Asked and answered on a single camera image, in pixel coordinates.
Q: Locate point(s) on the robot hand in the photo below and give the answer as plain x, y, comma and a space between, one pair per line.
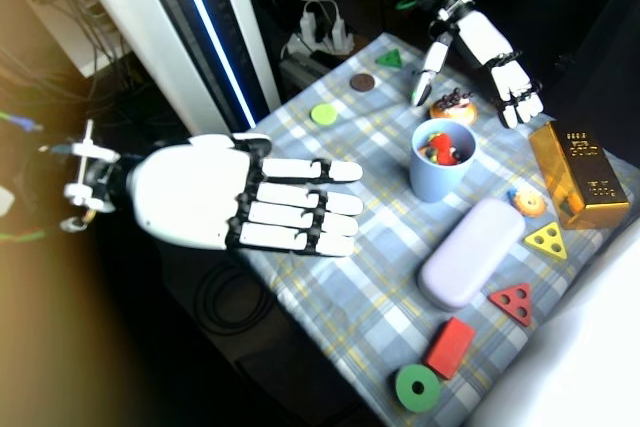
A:
185, 192
480, 37

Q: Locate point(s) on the chocolate berry tart toy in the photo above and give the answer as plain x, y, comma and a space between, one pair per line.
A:
452, 111

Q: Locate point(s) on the strawberry tart toy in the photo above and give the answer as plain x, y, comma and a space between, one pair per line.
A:
442, 149

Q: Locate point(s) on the blue plastic cup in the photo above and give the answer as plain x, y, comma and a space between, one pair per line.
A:
435, 184

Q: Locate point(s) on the green triangle block with holes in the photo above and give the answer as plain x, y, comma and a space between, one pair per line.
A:
384, 59

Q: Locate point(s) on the brown sandwich cookie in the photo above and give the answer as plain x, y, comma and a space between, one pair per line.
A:
362, 82

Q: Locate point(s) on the white power strip with plugs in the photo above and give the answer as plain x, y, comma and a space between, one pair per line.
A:
330, 39

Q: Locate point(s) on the green sandwich cookie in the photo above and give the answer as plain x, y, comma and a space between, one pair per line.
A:
324, 114

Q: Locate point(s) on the gold bar box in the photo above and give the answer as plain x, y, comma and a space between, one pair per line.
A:
580, 172

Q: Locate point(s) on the white column with blue strip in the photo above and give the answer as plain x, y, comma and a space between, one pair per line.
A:
150, 22

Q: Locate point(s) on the orange gear toy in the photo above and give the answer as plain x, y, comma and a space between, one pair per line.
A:
530, 204

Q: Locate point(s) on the white shelf board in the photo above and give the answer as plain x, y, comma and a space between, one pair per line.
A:
80, 47

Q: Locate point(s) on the blue plaid tablecloth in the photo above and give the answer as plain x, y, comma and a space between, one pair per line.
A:
350, 307

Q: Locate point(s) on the lilac glasses case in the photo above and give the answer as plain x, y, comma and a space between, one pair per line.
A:
470, 252

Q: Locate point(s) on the yellow triangle block with holes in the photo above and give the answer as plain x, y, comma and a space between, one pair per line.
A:
541, 245

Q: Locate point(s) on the red triangle block with holes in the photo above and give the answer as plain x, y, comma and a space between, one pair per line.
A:
511, 305

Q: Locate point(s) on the red rectangular block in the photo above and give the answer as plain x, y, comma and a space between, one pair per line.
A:
450, 347

